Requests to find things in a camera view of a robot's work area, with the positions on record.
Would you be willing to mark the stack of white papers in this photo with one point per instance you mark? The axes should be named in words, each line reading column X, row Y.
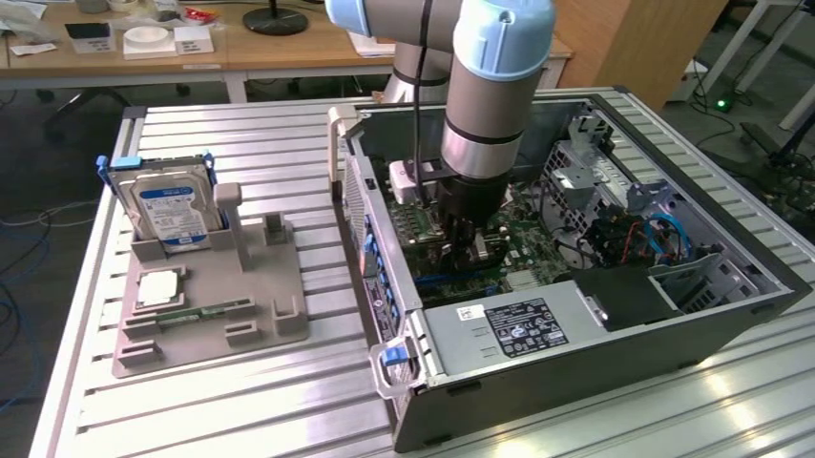
column 372, row 48

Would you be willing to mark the white desk frame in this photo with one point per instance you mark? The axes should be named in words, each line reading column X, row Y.
column 799, row 102

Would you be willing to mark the hard disk in blue caddy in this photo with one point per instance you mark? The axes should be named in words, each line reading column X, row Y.
column 168, row 214

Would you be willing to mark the silver CPU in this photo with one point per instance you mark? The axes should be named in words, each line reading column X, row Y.
column 158, row 288

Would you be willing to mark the wooden desk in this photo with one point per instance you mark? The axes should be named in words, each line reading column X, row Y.
column 37, row 64

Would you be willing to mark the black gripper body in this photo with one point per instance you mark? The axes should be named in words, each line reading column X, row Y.
column 473, row 200

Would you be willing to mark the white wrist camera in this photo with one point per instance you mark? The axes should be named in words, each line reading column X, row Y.
column 406, row 183

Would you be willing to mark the black round lamp base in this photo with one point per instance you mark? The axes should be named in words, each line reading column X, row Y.
column 274, row 21

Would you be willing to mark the grey slanted disk bay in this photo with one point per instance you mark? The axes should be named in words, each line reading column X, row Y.
column 700, row 281

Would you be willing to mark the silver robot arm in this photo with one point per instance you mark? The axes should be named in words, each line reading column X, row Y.
column 489, row 95

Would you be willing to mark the red package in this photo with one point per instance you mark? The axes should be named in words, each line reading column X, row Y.
column 202, row 15

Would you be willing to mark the black floor stand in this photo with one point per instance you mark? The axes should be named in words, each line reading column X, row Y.
column 757, row 136

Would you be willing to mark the white paper label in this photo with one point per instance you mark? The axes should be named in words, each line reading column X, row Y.
column 32, row 49

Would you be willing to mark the white box with round recess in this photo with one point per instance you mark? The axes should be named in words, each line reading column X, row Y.
column 149, row 45

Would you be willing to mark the green RAM stick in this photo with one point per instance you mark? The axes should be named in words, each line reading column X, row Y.
column 197, row 315

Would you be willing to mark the blue case latch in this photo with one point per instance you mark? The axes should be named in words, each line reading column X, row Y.
column 392, row 357

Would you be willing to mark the power strip with green light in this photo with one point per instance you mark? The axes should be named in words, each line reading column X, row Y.
column 721, row 103

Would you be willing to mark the grey power supply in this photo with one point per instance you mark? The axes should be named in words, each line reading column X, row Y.
column 509, row 343

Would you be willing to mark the open black PC case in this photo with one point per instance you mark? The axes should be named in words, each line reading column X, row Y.
column 572, row 381

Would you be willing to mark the green motherboard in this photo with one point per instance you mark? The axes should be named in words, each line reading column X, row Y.
column 535, row 257

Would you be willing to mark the perforated metal disk bay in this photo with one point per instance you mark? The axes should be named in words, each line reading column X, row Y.
column 572, row 191

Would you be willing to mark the clear plastic bag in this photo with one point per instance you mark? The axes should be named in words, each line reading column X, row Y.
column 18, row 19

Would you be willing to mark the white box with black top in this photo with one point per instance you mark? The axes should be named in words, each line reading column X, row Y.
column 92, row 40

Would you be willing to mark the beige card retention lever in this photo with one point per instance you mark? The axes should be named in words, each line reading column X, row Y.
column 333, row 143

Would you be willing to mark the wooden cabinet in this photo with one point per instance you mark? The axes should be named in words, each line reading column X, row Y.
column 649, row 47

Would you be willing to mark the grey cup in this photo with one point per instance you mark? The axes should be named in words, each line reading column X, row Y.
column 92, row 6

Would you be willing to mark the grey printed parts rack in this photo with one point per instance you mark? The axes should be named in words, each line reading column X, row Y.
column 209, row 267

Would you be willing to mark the black chair base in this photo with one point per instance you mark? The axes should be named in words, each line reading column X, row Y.
column 69, row 105

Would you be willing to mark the plain white box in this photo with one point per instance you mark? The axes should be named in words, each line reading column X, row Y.
column 192, row 42

